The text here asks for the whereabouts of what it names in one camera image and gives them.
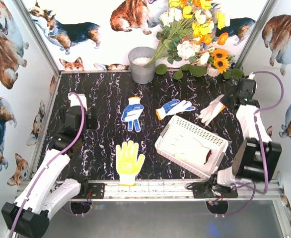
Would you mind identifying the white perforated storage basket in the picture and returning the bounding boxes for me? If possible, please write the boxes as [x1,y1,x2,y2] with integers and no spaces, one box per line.
[155,116,228,180]

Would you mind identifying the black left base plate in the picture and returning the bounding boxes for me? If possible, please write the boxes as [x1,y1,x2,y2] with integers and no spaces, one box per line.
[86,182,105,199]

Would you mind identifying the artificial flower bouquet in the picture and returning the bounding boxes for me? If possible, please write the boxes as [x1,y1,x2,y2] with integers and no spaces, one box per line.
[148,0,230,64]

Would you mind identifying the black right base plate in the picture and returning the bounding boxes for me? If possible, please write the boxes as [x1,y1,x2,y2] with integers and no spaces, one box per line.
[191,182,238,198]

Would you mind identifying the grey metal bucket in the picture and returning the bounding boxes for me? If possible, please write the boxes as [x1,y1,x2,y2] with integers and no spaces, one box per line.
[128,47,155,84]

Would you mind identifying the aluminium front rail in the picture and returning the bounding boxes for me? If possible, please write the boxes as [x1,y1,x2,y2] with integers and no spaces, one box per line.
[16,179,284,200]

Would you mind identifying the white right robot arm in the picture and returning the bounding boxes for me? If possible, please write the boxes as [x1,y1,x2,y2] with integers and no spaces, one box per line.
[217,78,282,187]

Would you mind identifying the cream glove red cuff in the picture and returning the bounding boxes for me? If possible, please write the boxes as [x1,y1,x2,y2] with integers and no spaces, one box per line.
[166,134,212,166]

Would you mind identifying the sunflower pot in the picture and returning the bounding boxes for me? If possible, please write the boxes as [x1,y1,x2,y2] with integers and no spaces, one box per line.
[201,47,244,80]

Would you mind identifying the orange dotted white glove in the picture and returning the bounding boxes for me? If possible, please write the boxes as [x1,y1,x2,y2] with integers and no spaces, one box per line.
[115,140,145,186]

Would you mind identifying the blue dotted glove orange cuff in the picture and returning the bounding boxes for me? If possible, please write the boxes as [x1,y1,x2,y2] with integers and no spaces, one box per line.
[155,99,196,120]

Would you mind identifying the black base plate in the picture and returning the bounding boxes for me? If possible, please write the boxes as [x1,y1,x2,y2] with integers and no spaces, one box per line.
[191,182,238,198]
[86,182,105,199]

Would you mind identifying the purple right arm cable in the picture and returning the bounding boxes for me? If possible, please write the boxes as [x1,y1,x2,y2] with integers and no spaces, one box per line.
[229,70,285,194]

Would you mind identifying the white glove orange cuff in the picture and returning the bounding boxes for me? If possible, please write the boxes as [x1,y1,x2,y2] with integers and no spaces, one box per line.
[199,94,226,126]

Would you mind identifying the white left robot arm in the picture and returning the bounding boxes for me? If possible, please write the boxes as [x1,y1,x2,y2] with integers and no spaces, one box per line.
[1,106,91,238]

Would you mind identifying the blue dotted glove peace sign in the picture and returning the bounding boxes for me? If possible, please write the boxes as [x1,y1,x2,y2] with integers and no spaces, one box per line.
[121,97,144,132]

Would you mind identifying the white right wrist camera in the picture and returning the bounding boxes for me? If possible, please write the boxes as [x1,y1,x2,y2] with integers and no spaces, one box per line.
[247,72,255,80]

